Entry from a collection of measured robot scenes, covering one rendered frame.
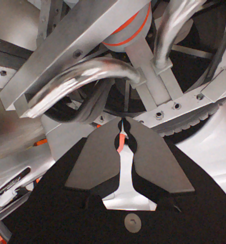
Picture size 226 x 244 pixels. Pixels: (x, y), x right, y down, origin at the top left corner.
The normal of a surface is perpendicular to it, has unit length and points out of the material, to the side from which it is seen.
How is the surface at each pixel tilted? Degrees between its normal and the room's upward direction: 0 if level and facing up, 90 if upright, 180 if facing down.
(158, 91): 90
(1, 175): 91
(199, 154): 90
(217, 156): 90
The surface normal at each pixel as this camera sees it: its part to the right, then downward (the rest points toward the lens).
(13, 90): -0.37, 0.16
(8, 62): 0.82, -0.40
